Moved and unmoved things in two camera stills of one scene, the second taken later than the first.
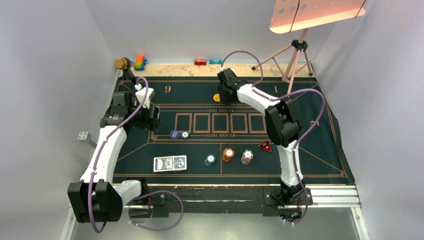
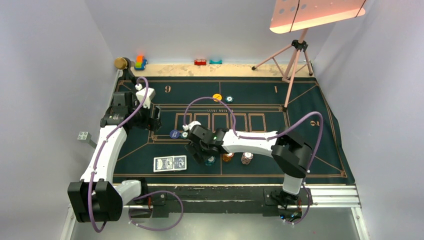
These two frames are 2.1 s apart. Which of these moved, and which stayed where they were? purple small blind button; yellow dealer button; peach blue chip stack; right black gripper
Moved: right black gripper
Stayed: peach blue chip stack; purple small blind button; yellow dealer button
